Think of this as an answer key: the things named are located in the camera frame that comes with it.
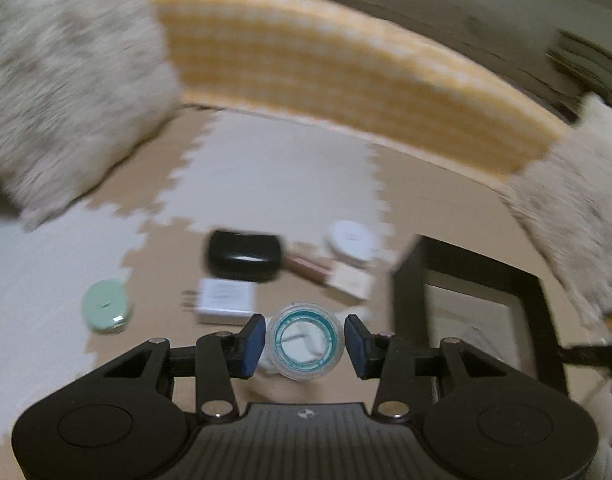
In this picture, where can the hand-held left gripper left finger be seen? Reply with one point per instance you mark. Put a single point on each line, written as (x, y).
(253, 346)

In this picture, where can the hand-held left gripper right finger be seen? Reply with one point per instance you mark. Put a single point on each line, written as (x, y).
(359, 348)

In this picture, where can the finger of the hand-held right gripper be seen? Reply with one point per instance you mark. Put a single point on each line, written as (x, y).
(588, 354)

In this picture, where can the white power adapter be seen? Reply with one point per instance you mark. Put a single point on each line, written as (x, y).
(224, 303)

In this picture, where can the black glossy case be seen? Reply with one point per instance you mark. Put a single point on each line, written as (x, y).
(243, 255)

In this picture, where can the black storage box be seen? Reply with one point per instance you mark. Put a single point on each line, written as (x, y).
(486, 310)

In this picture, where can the rose gold tube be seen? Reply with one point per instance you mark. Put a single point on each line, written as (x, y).
(306, 265)

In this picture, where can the white round tape measure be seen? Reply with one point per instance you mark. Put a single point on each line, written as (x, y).
(352, 240)

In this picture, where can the fluffy cream pillow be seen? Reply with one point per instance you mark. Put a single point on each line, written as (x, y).
(70, 90)
(571, 210)

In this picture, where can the green round tape measure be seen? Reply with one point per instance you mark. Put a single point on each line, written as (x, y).
(105, 305)

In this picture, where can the beige foam puzzle mat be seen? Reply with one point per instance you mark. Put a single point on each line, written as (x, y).
(436, 210)

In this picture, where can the white foam puzzle mat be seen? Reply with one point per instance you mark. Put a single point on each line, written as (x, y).
(40, 330)
(281, 170)

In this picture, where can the yellow checked cushion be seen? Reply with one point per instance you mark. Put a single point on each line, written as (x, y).
(336, 75)

